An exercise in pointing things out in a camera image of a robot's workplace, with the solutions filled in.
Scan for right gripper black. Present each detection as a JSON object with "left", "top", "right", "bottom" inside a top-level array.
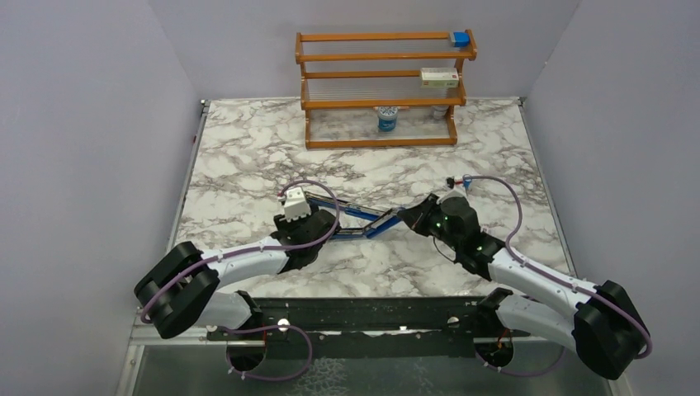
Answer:
[{"left": 398, "top": 193, "right": 461, "bottom": 252}]

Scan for blue stapler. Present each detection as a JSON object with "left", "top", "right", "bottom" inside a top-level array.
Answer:
[{"left": 303, "top": 191, "right": 406, "bottom": 242}]

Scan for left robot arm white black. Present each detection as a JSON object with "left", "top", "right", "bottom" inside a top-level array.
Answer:
[{"left": 134, "top": 208, "right": 339, "bottom": 339}]

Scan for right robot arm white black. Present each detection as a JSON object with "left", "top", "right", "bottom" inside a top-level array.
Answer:
[{"left": 397, "top": 193, "right": 650, "bottom": 380}]

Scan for blue white cup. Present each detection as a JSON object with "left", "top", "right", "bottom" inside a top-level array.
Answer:
[{"left": 376, "top": 106, "right": 400, "bottom": 132}]

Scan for white small jar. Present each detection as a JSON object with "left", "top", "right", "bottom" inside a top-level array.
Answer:
[{"left": 432, "top": 106, "right": 450, "bottom": 120}]

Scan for orange wooden shelf rack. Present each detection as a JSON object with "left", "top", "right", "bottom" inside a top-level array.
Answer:
[{"left": 294, "top": 29, "right": 478, "bottom": 149}]

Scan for white green carton box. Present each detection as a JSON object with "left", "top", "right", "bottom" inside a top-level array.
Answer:
[{"left": 419, "top": 68, "right": 460, "bottom": 88}]

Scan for blue box on top shelf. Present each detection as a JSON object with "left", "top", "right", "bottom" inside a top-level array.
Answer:
[{"left": 449, "top": 31, "right": 471, "bottom": 48}]

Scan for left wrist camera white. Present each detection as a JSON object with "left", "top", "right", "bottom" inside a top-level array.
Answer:
[{"left": 279, "top": 186, "right": 312, "bottom": 223}]

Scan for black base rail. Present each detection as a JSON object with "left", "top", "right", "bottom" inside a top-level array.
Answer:
[{"left": 207, "top": 295, "right": 565, "bottom": 362}]

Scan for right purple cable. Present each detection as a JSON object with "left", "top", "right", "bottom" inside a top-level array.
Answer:
[{"left": 461, "top": 174, "right": 654, "bottom": 378}]

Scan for purple cable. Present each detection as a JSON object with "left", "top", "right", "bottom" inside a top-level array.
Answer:
[
  {"left": 461, "top": 174, "right": 654, "bottom": 378},
  {"left": 140, "top": 180, "right": 341, "bottom": 383}
]

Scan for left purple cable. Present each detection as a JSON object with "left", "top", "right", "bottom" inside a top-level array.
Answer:
[{"left": 140, "top": 180, "right": 341, "bottom": 383}]

